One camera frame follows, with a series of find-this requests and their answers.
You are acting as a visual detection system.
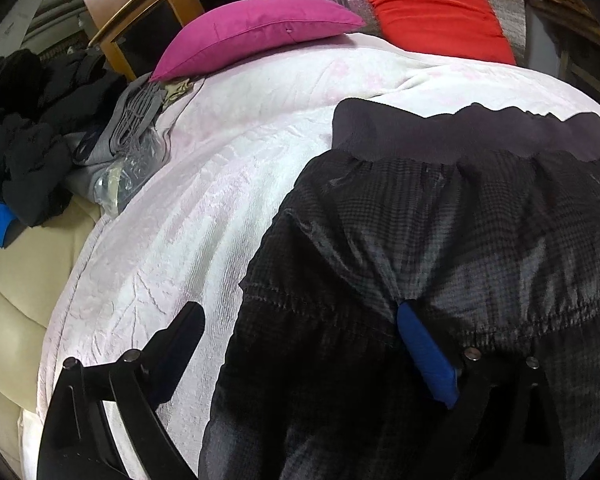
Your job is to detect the white pink bed blanket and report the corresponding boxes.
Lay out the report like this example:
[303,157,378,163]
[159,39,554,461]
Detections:
[36,34,600,466]

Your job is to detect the grey folded clothes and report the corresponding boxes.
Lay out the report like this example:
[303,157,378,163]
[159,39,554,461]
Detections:
[65,73,166,203]

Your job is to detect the wooden shelf unit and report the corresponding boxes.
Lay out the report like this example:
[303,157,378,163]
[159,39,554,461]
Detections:
[557,27,600,104]

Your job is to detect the clear plastic bag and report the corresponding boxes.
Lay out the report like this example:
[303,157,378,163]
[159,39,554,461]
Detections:
[94,127,170,218]

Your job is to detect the dark clothes pile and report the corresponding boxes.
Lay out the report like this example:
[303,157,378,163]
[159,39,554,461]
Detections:
[0,49,128,226]

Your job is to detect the red pillow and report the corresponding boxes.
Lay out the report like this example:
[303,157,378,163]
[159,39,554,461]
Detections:
[367,0,516,65]

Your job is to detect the dark plaid padded jacket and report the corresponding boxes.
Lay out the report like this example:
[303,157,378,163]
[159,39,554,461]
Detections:
[198,99,600,479]

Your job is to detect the wooden nightstand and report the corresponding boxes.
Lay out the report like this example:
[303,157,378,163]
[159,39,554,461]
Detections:
[83,0,219,80]

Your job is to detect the beige bed sheet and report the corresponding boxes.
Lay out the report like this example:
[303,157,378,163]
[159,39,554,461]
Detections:
[0,197,100,479]

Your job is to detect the magenta pillow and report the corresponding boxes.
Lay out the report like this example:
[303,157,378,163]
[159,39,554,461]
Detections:
[150,0,365,81]

